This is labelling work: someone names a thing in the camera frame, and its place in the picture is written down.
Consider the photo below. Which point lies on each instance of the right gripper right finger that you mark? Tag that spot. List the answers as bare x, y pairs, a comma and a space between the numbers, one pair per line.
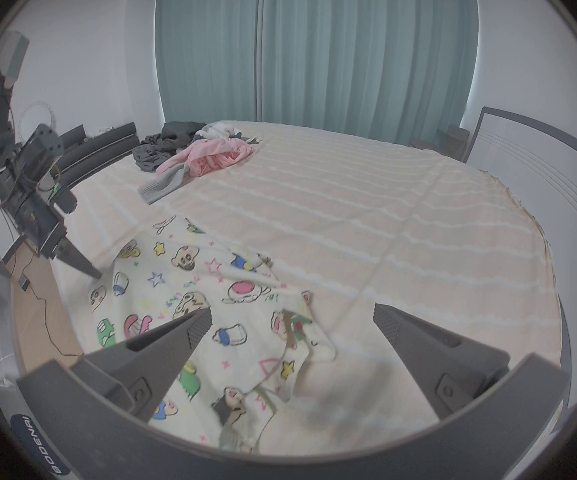
438, 368

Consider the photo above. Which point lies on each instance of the blue-green curtain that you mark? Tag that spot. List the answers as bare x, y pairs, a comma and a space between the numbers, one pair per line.
318, 43

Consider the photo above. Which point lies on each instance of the pink garment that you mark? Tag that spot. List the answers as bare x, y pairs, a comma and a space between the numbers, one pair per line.
218, 155

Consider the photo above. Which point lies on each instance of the pile of clothes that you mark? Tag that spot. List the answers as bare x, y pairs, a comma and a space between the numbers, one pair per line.
163, 148

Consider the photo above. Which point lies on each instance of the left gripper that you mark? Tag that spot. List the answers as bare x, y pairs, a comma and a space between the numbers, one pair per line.
36, 220

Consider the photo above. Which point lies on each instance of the bed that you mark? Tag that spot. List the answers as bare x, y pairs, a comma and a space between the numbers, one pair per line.
368, 208

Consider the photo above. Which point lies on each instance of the white printed pyjama top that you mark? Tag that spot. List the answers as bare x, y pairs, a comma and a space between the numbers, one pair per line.
178, 278

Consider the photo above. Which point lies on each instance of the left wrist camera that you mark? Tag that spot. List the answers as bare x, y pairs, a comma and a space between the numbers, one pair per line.
63, 200

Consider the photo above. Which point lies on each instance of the light grey knit garment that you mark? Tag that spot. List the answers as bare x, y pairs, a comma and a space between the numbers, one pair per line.
166, 185

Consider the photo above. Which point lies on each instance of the round white hoop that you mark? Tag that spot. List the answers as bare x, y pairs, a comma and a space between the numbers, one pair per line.
52, 115

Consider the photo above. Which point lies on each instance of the black padded sofa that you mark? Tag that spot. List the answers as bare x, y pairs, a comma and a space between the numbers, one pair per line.
98, 143

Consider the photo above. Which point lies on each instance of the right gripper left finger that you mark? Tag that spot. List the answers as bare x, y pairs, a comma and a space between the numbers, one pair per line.
158, 353

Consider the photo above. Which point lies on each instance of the grey bedside table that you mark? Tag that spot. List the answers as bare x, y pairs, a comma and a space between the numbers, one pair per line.
456, 138

